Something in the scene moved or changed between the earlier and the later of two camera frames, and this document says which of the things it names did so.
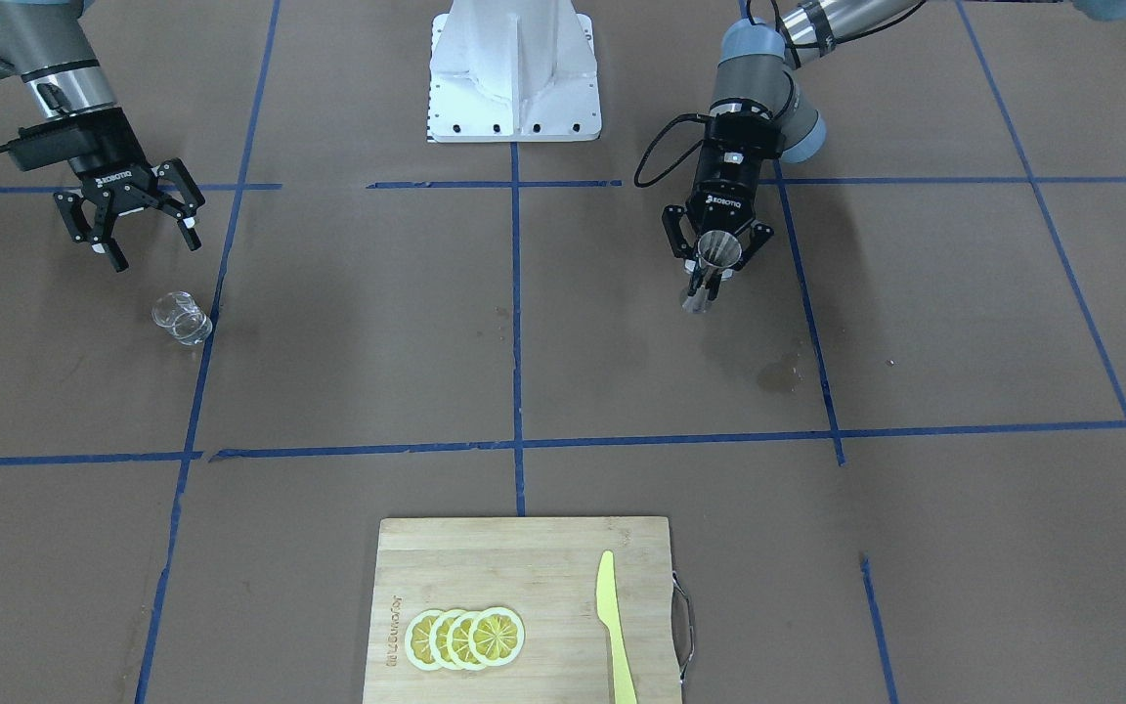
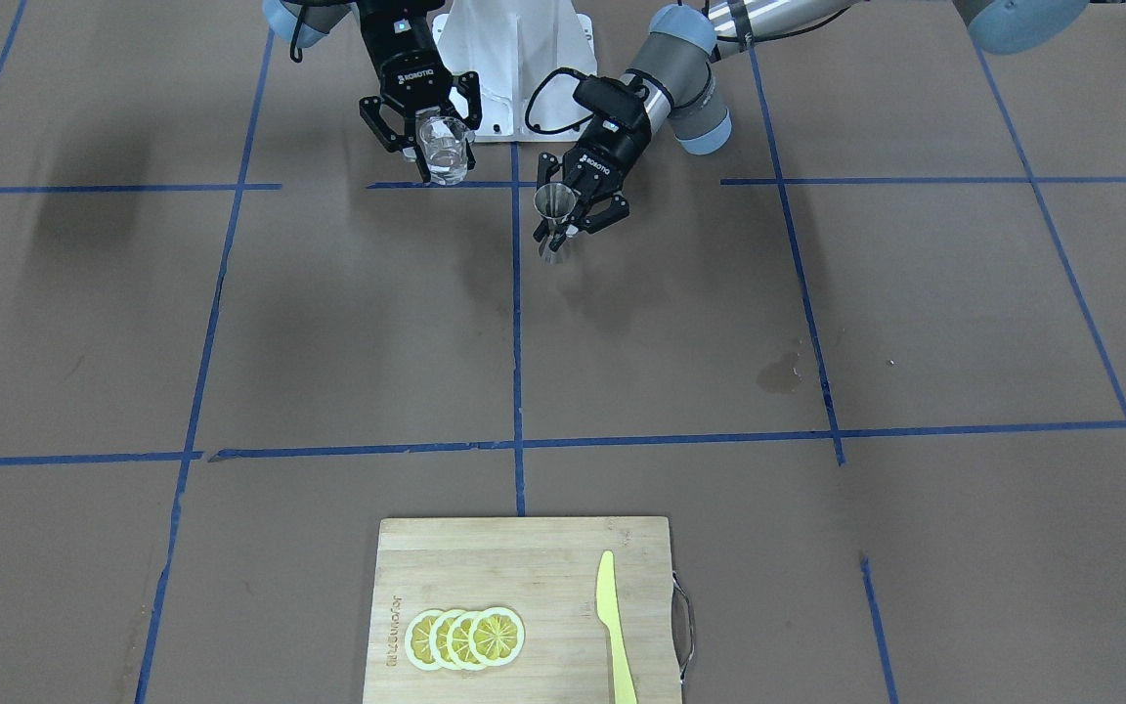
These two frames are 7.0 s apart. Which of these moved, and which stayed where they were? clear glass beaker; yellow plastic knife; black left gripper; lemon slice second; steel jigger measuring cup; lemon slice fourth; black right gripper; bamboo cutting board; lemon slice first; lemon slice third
Moved: black left gripper; steel jigger measuring cup; clear glass beaker; black right gripper
Stayed: bamboo cutting board; lemon slice fourth; yellow plastic knife; lemon slice second; lemon slice third; lemon slice first
